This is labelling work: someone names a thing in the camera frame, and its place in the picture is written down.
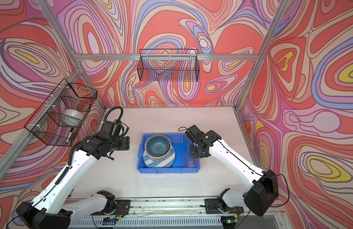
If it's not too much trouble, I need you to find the black wire basket back wall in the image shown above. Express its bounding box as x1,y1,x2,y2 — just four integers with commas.
137,48,200,83

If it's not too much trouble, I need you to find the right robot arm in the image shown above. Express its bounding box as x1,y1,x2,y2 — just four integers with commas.
185,125,280,217

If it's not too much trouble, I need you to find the light green bowl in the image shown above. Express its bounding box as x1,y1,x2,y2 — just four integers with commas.
144,150,171,161

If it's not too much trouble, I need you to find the clear grey plastic cup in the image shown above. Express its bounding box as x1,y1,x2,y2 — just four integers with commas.
183,134,194,152

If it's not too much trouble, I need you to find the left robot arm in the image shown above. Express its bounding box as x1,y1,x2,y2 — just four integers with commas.
16,106,130,229

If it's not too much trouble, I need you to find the white tape roll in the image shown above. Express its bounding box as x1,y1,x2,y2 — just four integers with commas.
60,109,84,127

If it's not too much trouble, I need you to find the clear pink plastic cup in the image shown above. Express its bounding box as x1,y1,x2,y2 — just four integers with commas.
184,152,199,168

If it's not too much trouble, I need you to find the black wire basket left wall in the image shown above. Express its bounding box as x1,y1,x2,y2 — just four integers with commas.
24,79,97,147

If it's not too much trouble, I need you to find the dark teal bowl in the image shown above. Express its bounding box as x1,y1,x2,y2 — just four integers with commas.
145,135,171,158

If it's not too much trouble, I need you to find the black marker pen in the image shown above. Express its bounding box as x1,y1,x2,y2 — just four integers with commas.
66,128,73,144

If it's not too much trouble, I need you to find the black wire basket wall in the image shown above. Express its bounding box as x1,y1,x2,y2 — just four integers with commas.
137,48,200,83
24,79,97,147

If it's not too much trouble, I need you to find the blue plastic bin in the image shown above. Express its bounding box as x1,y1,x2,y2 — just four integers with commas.
137,134,201,174

